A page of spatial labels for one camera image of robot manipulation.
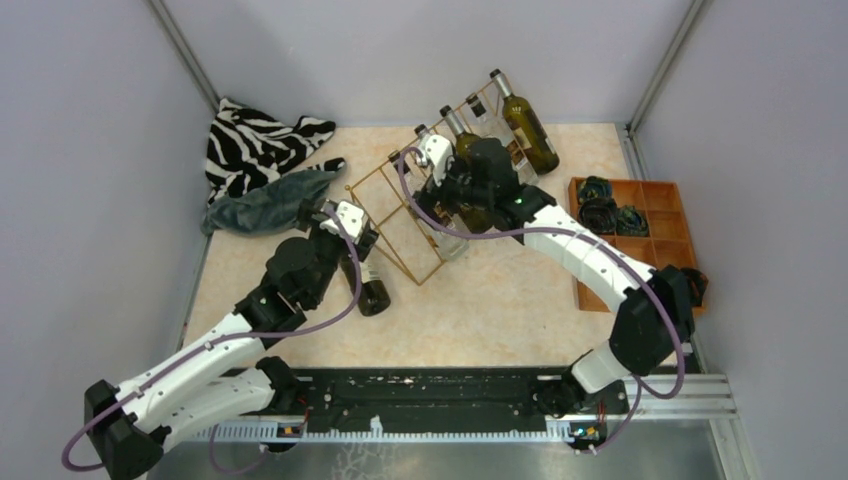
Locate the brown wine bottle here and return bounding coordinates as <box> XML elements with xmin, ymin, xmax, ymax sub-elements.
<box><xmin>414</xmin><ymin>124</ymin><xmax>492</xmax><ymax>234</ymax></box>

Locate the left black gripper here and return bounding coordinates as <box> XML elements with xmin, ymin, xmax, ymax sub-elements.
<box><xmin>297</xmin><ymin>198</ymin><xmax>377</xmax><ymax>306</ymax></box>

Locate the dark bottle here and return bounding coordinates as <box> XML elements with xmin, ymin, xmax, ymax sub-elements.
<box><xmin>439</xmin><ymin>105</ymin><xmax>481</xmax><ymax>163</ymax></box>
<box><xmin>340</xmin><ymin>256</ymin><xmax>391</xmax><ymax>317</ymax></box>

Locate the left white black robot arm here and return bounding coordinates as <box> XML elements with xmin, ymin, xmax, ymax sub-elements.
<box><xmin>82</xmin><ymin>200</ymin><xmax>379</xmax><ymax>479</ymax></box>

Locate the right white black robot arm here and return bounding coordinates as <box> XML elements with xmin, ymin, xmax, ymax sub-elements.
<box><xmin>413</xmin><ymin>134</ymin><xmax>694</xmax><ymax>417</ymax></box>

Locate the grey plush cloth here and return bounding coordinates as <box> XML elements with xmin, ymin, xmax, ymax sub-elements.
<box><xmin>200</xmin><ymin>157</ymin><xmax>347</xmax><ymax>237</ymax></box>

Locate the dark rolled tie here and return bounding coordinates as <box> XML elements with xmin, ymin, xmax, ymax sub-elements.
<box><xmin>616</xmin><ymin>205</ymin><xmax>650</xmax><ymax>237</ymax></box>
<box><xmin>578</xmin><ymin>197</ymin><xmax>618</xmax><ymax>235</ymax></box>

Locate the olive green wine bottle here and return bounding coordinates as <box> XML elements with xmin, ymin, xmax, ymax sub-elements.
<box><xmin>489</xmin><ymin>69</ymin><xmax>560</xmax><ymax>175</ymax></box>

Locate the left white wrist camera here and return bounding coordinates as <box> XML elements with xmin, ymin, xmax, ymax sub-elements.
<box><xmin>319</xmin><ymin>200</ymin><xmax>368</xmax><ymax>244</ymax></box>

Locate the clear square liquor bottle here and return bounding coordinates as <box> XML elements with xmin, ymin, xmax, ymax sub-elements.
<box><xmin>466</xmin><ymin>94</ymin><xmax>538</xmax><ymax>185</ymax></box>

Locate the black rolled belt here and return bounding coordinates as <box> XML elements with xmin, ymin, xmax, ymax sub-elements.
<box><xmin>680</xmin><ymin>267</ymin><xmax>709</xmax><ymax>307</ymax></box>

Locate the gold wire wine rack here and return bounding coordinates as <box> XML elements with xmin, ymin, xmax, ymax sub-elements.
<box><xmin>346</xmin><ymin>78</ymin><xmax>538</xmax><ymax>286</ymax></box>

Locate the yellow patterned rolled tie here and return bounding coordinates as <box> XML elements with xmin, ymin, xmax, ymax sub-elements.
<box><xmin>576</xmin><ymin>176</ymin><xmax>613</xmax><ymax>205</ymax></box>

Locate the zebra striped cloth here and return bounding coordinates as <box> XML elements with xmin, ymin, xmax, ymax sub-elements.
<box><xmin>204</xmin><ymin>97</ymin><xmax>337</xmax><ymax>205</ymax></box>

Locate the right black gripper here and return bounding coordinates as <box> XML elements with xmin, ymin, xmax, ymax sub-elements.
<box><xmin>412</xmin><ymin>153</ymin><xmax>494</xmax><ymax>230</ymax></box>

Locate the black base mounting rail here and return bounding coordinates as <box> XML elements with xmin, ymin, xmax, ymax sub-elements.
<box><xmin>260</xmin><ymin>367</ymin><xmax>629</xmax><ymax>434</ymax></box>

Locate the wooden compartment tray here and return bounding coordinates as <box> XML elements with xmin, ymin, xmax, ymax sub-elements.
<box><xmin>568</xmin><ymin>176</ymin><xmax>708</xmax><ymax>316</ymax></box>

